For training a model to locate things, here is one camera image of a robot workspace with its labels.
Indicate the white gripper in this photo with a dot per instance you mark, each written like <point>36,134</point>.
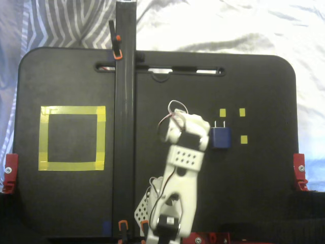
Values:
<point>196,120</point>

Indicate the blue white charger block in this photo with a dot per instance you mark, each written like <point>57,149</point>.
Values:
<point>221,138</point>

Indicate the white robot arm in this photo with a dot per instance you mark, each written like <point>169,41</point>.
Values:
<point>182,183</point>

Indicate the small yellow tape marker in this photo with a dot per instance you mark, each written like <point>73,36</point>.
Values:
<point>244,139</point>
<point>242,112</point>
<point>222,113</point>

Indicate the long black bar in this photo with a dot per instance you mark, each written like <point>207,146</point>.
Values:
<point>124,101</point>

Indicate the white bed sheet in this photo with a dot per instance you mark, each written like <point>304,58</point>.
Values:
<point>228,25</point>

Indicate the red table clamp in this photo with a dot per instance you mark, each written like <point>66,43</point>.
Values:
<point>299,160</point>
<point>11,160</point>

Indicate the orange black spring clamp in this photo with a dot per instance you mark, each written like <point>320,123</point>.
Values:
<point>123,225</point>
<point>116,38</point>
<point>144,225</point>

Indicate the yellow tape square outline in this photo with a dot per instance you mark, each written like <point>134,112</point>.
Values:
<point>71,110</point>

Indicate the blue tape piece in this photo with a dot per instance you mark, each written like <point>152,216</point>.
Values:
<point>107,228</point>

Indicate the black corrugated backdrop board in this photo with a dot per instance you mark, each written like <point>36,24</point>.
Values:
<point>307,218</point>

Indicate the grey striped fabric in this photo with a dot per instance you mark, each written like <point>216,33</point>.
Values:
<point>63,25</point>

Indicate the red mast base bracket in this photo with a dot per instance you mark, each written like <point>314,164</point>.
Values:
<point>210,237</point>

